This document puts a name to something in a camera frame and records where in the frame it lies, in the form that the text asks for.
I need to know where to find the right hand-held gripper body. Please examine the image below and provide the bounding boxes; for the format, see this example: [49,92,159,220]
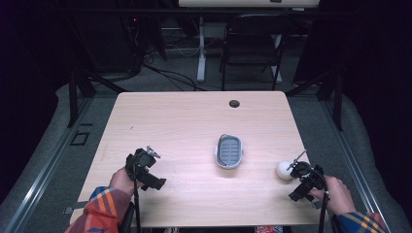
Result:
[286,150,326,210]

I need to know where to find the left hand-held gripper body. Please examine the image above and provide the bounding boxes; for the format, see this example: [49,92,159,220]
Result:
[124,145,167,191]

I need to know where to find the white desk leg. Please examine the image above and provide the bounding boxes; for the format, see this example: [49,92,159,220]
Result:
[196,17,207,83]

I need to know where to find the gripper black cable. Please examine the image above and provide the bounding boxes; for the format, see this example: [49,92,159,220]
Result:
[132,164,143,233]
[318,174,330,233]

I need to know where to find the grey soap dish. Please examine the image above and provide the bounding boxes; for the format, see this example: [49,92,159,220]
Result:
[215,133,245,170]

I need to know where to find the black folding chair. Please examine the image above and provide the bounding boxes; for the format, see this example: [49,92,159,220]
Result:
[219,13,295,91]

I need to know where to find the black floor cables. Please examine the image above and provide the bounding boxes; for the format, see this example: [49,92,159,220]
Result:
[139,45,208,92]

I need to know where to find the black metal stand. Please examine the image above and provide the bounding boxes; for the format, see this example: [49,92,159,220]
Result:
[66,69,127,128]
[285,69,344,132]

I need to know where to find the person's left hand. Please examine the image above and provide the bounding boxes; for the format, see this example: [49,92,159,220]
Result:
[109,166,145,198]

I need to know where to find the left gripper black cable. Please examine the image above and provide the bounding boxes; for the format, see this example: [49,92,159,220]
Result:
[132,164,143,233]

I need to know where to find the person's right hand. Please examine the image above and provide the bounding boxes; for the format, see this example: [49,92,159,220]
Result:
[308,175,358,216]

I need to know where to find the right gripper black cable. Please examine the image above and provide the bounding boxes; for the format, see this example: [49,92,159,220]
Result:
[318,174,330,233]

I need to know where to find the white ball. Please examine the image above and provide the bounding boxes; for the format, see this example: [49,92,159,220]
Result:
[275,160,295,182]

